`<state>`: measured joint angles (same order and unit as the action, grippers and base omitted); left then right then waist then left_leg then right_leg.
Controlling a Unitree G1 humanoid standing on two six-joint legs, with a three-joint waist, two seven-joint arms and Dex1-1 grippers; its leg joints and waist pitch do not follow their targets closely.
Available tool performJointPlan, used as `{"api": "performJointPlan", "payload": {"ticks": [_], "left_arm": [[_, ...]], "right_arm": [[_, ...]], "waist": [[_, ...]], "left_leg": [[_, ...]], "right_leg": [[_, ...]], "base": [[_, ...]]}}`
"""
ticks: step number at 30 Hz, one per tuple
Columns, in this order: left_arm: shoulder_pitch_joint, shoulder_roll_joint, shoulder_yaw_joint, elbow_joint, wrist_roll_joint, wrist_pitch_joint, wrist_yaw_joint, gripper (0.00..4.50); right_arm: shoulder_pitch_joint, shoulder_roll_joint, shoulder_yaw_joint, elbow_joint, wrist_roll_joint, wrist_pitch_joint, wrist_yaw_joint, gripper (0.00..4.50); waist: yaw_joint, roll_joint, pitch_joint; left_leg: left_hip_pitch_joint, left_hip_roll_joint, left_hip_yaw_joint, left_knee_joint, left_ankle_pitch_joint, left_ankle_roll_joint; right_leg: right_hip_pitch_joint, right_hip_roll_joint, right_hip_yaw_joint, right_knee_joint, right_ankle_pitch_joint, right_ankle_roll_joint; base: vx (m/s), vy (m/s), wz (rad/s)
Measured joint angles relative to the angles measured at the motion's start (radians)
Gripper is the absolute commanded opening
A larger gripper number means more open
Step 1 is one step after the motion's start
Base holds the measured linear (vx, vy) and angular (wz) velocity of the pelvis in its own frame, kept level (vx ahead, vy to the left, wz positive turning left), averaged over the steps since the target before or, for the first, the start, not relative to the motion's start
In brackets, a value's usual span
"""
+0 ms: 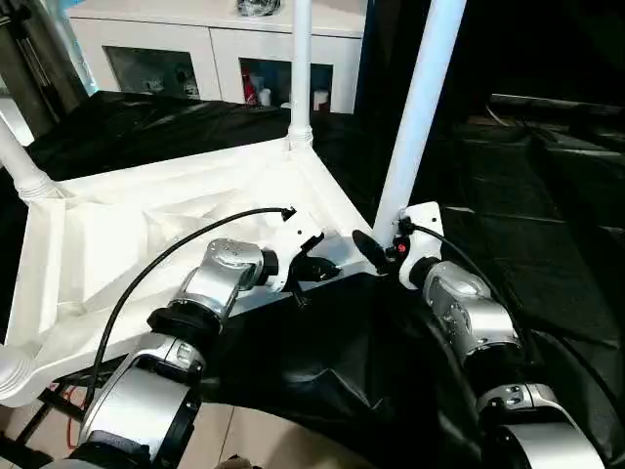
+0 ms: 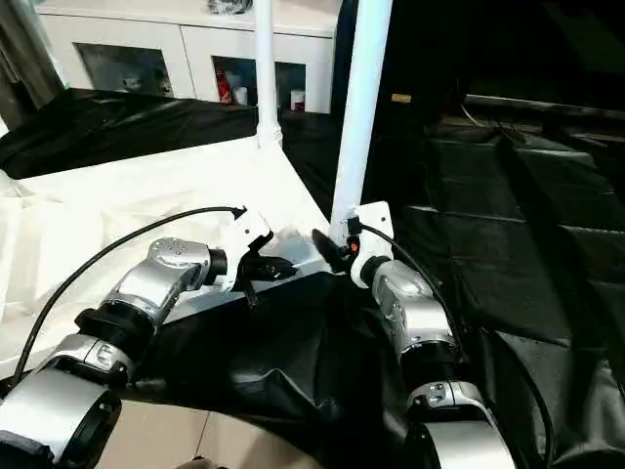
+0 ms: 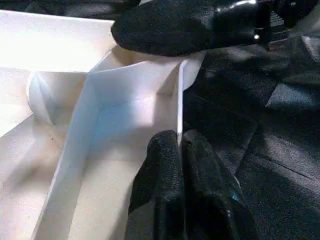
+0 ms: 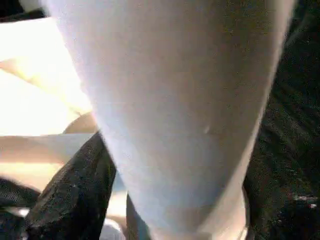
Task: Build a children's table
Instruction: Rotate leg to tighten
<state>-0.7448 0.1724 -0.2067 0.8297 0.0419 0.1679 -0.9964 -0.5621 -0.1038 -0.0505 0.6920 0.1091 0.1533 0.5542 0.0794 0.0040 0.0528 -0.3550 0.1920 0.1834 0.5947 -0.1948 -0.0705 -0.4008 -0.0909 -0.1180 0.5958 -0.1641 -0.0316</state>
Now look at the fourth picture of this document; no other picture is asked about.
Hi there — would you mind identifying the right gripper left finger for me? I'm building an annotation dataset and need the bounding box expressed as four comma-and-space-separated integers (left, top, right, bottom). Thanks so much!
24, 133, 118, 240

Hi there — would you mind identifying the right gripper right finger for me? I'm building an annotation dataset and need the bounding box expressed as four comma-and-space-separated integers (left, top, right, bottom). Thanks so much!
243, 172, 320, 240

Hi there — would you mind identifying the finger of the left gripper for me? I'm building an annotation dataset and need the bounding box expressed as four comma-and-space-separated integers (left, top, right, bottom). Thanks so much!
0, 174, 42, 208

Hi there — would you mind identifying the white plastic table top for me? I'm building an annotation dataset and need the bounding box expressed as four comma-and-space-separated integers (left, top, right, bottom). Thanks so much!
0, 17, 131, 240

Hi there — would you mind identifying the white plastic table leg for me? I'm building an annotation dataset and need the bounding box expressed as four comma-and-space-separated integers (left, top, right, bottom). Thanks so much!
41, 0, 297, 240

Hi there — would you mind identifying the black glossy mat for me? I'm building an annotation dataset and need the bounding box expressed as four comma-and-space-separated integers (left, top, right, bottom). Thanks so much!
0, 0, 320, 240

